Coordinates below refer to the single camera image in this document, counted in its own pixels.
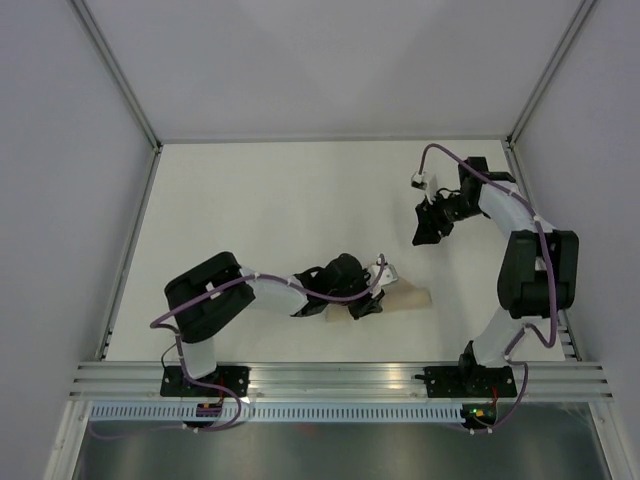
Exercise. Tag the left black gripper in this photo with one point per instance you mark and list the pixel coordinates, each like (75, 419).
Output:
(369, 306)

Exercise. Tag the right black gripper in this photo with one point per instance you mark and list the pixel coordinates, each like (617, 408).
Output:
(428, 222)

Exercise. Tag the beige cloth napkin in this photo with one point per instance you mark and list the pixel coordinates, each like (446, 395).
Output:
(401, 296)

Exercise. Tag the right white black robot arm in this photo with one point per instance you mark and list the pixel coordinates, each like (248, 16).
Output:
(537, 277)

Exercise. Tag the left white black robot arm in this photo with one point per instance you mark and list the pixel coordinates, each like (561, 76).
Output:
(206, 298)

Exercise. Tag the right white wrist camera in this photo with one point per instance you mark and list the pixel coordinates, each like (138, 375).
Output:
(425, 182)

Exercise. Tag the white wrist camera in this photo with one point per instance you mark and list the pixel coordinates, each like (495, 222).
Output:
(381, 275)
(425, 182)

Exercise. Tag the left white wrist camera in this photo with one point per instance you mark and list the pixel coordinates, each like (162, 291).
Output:
(381, 275)

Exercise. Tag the right aluminium frame post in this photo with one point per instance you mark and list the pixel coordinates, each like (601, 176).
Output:
(559, 55)

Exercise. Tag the aluminium frame post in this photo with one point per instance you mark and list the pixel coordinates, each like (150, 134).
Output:
(100, 43)
(559, 55)

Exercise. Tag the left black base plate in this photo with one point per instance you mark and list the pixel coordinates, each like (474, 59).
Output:
(235, 378)

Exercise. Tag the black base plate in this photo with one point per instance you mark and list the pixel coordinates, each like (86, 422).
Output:
(235, 378)
(477, 382)

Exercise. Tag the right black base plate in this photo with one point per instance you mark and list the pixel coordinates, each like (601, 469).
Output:
(477, 382)

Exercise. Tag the aluminium mounting rail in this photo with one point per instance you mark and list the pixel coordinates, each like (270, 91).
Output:
(540, 381)

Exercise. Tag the white slotted cable duct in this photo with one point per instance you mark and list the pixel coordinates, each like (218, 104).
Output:
(279, 412)

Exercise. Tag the left aluminium frame post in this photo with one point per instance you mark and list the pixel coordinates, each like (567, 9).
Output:
(100, 43)

